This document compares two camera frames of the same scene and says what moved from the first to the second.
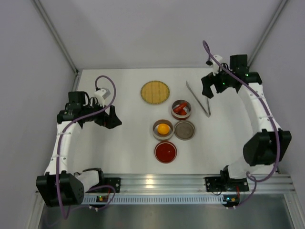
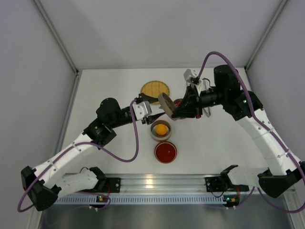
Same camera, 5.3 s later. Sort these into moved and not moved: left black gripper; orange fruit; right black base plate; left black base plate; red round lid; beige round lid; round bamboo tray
Moved: left black gripper; beige round lid
Not moved: orange fruit; left black base plate; right black base plate; red round lid; round bamboo tray
